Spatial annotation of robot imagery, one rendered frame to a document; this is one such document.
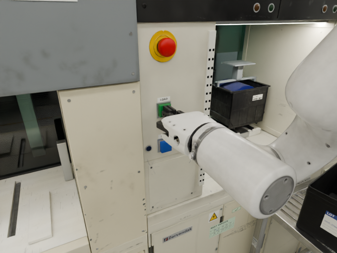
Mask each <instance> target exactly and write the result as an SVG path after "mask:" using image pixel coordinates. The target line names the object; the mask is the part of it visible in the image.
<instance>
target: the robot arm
mask: <svg viewBox="0 0 337 253"><path fill-rule="evenodd" d="M285 97H286V100H287V103H288V105H289V106H290V108H291V109H292V110H293V111H294V112H295V113H296V116H295V118H294V120H293V122H292V123H291V124H290V126H289V127H288V128H287V129H286V130H285V131H284V132H283V133H282V134H281V135H280V136H279V137H278V138H277V139H276V140H275V141H273V142H272V143H271V144H269V145H260V144H256V143H254V142H251V141H249V140H247V139H245V138H243V137H242V136H240V135H238V134H237V133H235V132H233V131H231V130H230V129H228V128H227V127H225V126H223V125H222V124H220V123H217V122H215V121H214V120H213V119H212V118H210V117H209V116H207V115H206V114H204V113H202V112H200V111H193V112H187V113H185V112H183V111H180V110H178V111H177V110H176V109H174V108H173V107H172V106H170V105H167V106H163V111H162V116H163V119H162V120H160V121H157V122H156V127H157V128H158V129H160V130H162V131H164V132H166V133H163V134H161V137H162V138H163V140H165V141H166V142H167V143H168V144H169V145H170V146H172V147H173V148H174V149H176V150H177V151H179V152H181V153H182V154H184V155H186V156H189V159H190V160H193V161H194V162H195V163H196V164H198V165H199V166H200V167H201V168H202V169H203V170H204V171H205V172H206V173H207V174H208V175H209V176H210V177H211V178H212V179H213V180H214V181H216V182H217V183H218V184H219V185H220V186H221V187H222V188H223V189H224V190H225V191H226V192H227V193H228V194H229V195H230V196H231V197H232V198H234V199H235V200H236V201H237V202H238V203H239V204H240V205H241V206H242V207H243V208H244V209H245V210H246V211H247V212H248V213H249V214H250V215H252V216H253V217H255V218H258V219H264V218H268V217H270V216H272V215H274V214H275V213H277V212H278V211H279V210H280V209H281V208H282V207H283V206H284V205H285V204H286V203H287V202H288V200H289V199H290V198H291V196H292V194H293V192H294V189H295V186H296V184H297V183H299V182H300V181H302V180H304V179H305V178H307V177H308V176H310V175H312V174H313V173H315V172H316V171H318V170H319V169H321V168H323V167H324V166H325V165H327V164H328V163H330V162H331V161H332V160H333V159H335V158H336V157H337V25H336V26H335V27H334V28H333V29H332V30H331V31H330V32H329V33H328V34H327V35H326V36H325V37H324V38H323V39H322V40H321V42H320V43H319V44H318V45H317V46H316V47H315V48H314V49H313V50H312V51H311V52H310V53H309V54H308V55H307V56H306V57H305V58H304V59H303V60H302V62H301V63H300V64H299V65H298V66H297V67H296V69H295V70H294V71H293V73H292V74H291V76H290V77H289V79H288V81H287V84H286V87H285Z"/></svg>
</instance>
